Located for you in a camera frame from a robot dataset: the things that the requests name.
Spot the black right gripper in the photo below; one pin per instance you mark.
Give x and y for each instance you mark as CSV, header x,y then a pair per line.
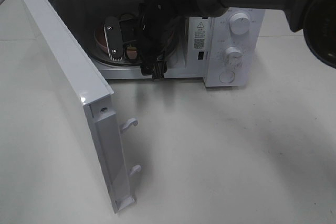
x,y
155,29

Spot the pink plate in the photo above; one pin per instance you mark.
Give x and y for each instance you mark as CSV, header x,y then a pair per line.
x,y
130,53

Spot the round white door button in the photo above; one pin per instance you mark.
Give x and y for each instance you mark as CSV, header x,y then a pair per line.
x,y
227,77

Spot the white microwave knob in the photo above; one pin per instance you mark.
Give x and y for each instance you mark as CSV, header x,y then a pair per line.
x,y
239,23
232,56

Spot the sandwich with white bread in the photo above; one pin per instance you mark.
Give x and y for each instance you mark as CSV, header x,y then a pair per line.
x,y
126,16

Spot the white microwave door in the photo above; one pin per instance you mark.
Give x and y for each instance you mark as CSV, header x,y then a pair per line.
x,y
86,99

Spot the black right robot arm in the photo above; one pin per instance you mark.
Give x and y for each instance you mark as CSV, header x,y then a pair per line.
x,y
315,18

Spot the white microwave oven body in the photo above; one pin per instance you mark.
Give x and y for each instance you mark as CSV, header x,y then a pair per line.
x,y
217,50

